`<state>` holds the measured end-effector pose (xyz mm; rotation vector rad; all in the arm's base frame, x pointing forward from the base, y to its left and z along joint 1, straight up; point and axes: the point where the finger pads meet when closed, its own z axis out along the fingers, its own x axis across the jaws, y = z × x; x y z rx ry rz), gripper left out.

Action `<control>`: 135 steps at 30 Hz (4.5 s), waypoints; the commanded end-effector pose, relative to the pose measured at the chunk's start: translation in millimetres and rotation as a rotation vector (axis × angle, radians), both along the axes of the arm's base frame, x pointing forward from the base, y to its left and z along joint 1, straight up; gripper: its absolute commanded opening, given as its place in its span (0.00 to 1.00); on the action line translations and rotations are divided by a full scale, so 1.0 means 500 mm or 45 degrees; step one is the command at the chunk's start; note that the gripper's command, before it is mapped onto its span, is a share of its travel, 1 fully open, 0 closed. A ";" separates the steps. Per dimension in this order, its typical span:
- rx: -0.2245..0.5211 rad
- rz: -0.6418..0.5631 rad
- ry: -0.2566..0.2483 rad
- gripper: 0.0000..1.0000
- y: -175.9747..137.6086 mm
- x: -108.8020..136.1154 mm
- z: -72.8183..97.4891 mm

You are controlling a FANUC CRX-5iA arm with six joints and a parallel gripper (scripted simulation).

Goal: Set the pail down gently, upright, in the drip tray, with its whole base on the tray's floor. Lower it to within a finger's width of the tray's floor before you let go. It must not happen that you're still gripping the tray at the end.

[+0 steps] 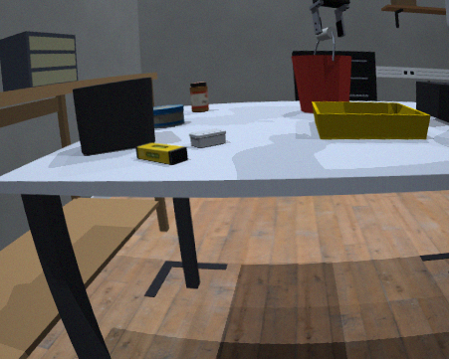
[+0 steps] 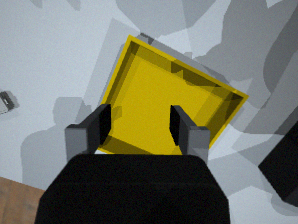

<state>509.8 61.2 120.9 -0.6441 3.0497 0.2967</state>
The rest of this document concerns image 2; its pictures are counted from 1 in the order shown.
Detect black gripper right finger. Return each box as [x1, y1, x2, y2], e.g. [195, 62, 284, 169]
[169, 105, 211, 165]

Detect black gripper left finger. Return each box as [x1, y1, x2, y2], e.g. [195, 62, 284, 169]
[64, 104, 111, 163]

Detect yellow shallow tray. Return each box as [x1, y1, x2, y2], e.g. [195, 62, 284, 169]
[97, 35, 249, 155]

